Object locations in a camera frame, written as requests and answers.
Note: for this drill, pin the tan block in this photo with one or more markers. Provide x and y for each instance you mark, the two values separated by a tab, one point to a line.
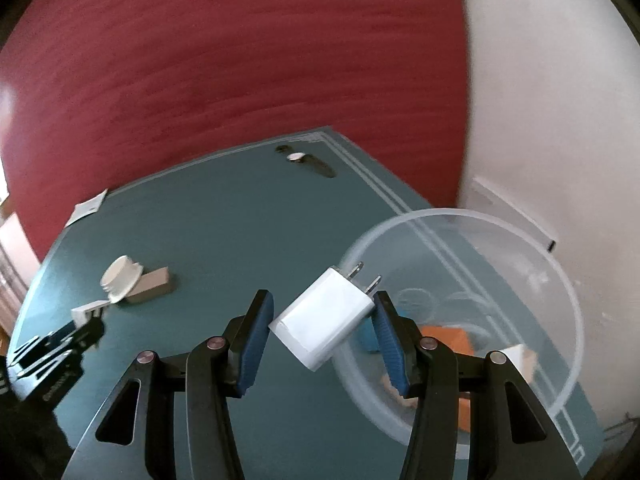
530	365

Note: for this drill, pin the red carpet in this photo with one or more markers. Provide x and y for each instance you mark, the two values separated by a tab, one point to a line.
225	60

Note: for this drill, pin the white round plastic cap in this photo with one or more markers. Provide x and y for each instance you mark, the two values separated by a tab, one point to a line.
120	277

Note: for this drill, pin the white paper card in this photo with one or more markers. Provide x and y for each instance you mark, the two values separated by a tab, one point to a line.
87	207

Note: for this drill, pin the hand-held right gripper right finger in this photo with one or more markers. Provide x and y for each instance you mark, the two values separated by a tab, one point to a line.
392	350

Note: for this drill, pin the orange block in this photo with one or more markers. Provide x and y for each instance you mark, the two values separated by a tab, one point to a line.
465	412
447	340

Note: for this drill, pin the black wristwatch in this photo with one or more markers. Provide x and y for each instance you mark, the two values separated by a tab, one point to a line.
296	157

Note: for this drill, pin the brown rectangular block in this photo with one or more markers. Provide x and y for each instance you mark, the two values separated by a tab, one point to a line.
152	284

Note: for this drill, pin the clear plastic bowl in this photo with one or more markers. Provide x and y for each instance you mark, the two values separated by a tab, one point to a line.
450	250

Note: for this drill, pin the teal desk mat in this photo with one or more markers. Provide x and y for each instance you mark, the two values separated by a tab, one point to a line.
225	220

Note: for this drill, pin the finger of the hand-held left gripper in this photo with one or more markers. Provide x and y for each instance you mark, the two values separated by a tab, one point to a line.
35	352
70	332

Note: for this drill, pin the white rectangular block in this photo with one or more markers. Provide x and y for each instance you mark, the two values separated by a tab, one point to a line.
82	314

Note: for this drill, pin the blue cube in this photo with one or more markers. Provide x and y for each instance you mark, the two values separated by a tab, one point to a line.
367	337

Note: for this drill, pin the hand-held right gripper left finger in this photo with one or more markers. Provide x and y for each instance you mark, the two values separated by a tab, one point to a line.
255	345

